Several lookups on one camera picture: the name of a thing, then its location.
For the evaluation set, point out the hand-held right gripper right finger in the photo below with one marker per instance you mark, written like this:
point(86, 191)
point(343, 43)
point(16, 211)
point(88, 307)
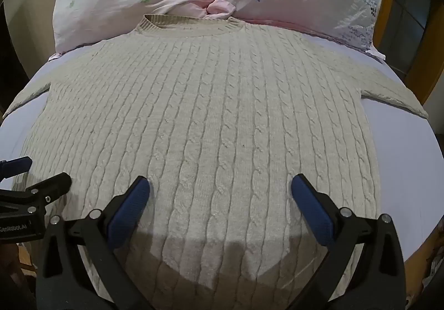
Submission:
point(311, 211)

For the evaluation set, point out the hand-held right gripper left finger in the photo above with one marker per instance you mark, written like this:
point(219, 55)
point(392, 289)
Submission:
point(131, 211)

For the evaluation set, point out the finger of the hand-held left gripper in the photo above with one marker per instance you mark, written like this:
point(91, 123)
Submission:
point(18, 165)
point(52, 185)

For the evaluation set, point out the lavender bed sheet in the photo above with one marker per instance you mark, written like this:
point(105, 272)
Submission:
point(399, 143)

